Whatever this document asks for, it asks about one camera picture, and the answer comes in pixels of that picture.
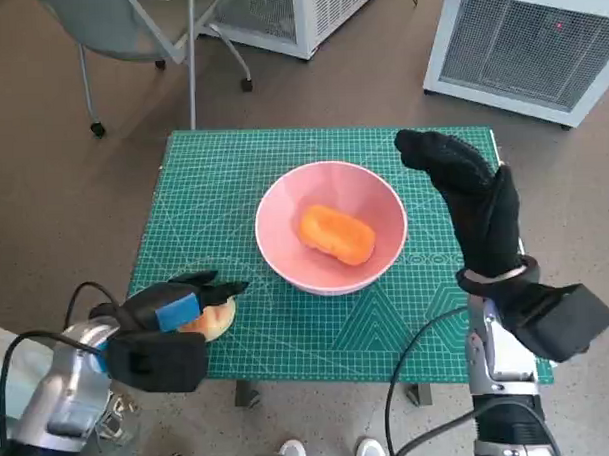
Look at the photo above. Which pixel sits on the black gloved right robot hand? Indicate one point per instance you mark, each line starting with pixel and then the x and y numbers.
pixel 479 212

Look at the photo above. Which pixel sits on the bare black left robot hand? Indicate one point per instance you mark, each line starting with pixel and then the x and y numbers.
pixel 152 306

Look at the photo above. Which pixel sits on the round scored toy bread bun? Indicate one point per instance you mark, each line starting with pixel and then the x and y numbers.
pixel 220 318

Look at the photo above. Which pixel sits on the long orange toy bread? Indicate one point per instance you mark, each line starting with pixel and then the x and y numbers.
pixel 335 234

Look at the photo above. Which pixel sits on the pink bowl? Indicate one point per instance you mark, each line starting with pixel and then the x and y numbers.
pixel 284 213

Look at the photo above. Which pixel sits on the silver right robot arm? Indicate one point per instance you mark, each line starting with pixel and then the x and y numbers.
pixel 499 351

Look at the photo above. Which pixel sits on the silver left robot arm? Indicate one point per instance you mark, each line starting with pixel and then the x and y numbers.
pixel 65 396

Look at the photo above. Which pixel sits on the pale green cloth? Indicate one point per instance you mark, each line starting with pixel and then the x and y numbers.
pixel 9 358

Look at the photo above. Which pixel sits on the green cutting mat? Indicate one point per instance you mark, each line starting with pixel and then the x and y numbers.
pixel 313 338

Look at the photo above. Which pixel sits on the white mesh-front cabinet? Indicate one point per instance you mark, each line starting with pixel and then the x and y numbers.
pixel 518 50

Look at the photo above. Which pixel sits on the white shoe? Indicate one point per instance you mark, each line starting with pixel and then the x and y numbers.
pixel 370 453
pixel 294 454

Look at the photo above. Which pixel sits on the thin metal pole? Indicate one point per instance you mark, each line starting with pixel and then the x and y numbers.
pixel 192 67

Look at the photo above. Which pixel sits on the white louvred mesh cabinet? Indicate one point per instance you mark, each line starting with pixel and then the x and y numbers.
pixel 327 7

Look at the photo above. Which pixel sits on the grey wheeled chair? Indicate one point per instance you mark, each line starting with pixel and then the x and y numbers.
pixel 117 29

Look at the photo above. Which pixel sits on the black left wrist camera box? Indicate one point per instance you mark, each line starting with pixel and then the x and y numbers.
pixel 159 363

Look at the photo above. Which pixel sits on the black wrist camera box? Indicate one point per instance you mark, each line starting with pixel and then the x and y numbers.
pixel 159 363
pixel 563 324

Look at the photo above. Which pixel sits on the black table bracket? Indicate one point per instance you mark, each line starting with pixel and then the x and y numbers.
pixel 418 395
pixel 247 392

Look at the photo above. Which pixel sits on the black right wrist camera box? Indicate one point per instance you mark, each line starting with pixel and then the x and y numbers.
pixel 563 324

